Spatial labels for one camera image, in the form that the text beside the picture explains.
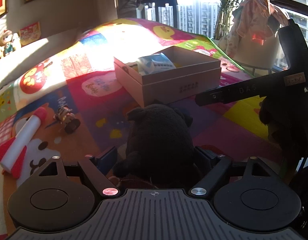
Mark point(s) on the white chair with clothes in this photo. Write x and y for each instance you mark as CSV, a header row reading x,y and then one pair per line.
x,y
253,40

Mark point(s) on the small wind-up robot toy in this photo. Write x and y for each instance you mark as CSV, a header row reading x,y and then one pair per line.
x,y
63,120

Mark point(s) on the blue white snack bag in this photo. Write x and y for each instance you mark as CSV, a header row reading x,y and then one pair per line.
x,y
153,64

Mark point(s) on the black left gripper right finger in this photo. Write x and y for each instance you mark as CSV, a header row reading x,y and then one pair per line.
x,y
213,169

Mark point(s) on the beige cardboard box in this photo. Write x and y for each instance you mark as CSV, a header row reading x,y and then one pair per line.
x,y
195,73

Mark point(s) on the pink picture card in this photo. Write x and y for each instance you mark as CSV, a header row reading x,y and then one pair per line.
x,y
30,34

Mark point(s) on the teddy bear with blue outfit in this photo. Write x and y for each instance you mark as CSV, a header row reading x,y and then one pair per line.
x,y
11,42

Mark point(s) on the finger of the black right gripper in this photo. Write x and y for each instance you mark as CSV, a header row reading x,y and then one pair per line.
x,y
231,93

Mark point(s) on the colourful cartoon play mat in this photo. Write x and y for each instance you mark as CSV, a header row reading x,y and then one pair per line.
x,y
83,78

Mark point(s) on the black plush bear toy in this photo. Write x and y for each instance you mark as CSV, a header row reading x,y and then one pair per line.
x,y
159,148

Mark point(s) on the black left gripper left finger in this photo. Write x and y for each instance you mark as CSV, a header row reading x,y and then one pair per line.
x,y
94,169

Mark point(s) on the red white foam rocket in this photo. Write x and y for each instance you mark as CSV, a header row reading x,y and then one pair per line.
x,y
13,151

